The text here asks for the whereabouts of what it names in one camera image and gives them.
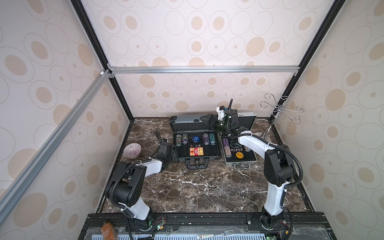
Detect dark grey poker case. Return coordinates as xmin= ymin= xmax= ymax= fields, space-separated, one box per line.
xmin=169 ymin=116 xmax=221 ymax=170

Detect silver aluminium poker case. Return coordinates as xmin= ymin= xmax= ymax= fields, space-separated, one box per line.
xmin=221 ymin=112 xmax=257 ymax=170

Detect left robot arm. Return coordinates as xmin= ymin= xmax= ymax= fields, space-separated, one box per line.
xmin=104 ymin=142 xmax=178 ymax=231

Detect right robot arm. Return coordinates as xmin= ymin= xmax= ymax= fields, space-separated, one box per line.
xmin=200 ymin=106 xmax=304 ymax=230

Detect multicolour chip stack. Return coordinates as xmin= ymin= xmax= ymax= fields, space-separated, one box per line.
xmin=182 ymin=134 xmax=189 ymax=145
xmin=176 ymin=135 xmax=183 ymax=147

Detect blue small blind button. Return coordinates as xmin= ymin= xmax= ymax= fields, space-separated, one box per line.
xmin=192 ymin=136 xmax=200 ymax=143

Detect yellow dealer button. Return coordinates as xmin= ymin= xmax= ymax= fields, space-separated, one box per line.
xmin=236 ymin=152 xmax=244 ymax=159

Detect red playing card box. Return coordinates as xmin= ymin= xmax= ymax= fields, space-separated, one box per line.
xmin=190 ymin=147 xmax=204 ymax=156

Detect pink patterned bowl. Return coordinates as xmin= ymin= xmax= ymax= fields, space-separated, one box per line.
xmin=123 ymin=143 xmax=142 ymax=159

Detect chrome hook stand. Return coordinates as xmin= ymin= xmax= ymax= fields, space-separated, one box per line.
xmin=260 ymin=93 xmax=305 ymax=142

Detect brown bottle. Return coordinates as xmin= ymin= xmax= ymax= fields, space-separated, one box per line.
xmin=101 ymin=221 xmax=118 ymax=240

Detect silver fork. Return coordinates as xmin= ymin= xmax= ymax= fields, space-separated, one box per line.
xmin=197 ymin=230 xmax=235 ymax=240

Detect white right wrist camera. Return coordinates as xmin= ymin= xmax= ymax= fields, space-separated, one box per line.
xmin=217 ymin=106 xmax=226 ymax=121

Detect horizontal aluminium rail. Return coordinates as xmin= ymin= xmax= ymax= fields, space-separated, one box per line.
xmin=111 ymin=66 xmax=300 ymax=74

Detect diagonal aluminium rail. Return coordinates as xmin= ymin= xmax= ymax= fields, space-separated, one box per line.
xmin=1 ymin=69 xmax=111 ymax=224

